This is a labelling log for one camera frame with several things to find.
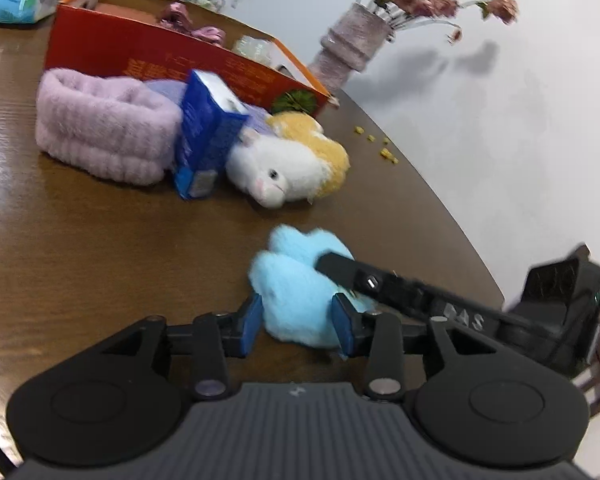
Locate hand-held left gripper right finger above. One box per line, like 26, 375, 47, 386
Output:
330, 292, 507, 402

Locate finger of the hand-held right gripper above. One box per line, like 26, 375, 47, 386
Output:
314, 251, 412, 322

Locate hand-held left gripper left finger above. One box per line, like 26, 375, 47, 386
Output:
97, 291, 266, 402

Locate blue plush toy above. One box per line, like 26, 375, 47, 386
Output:
248, 225, 377, 357

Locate clear plastic bag with sponge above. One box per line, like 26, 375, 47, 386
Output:
231, 35, 277, 65

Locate orange cardboard box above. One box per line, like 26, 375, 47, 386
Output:
45, 0, 332, 117

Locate wooden chair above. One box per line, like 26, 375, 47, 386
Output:
574, 345, 600, 417

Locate yellow crumbs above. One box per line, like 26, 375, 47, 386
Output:
353, 126, 399, 165

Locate white and yellow hamster plush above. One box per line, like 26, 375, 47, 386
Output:
225, 112, 351, 210

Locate small blue carton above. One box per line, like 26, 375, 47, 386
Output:
172, 68, 251, 200

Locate pink textured vase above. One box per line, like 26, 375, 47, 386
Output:
307, 2, 397, 95

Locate fluffy lilac headband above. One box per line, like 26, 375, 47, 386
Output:
35, 67, 182, 186

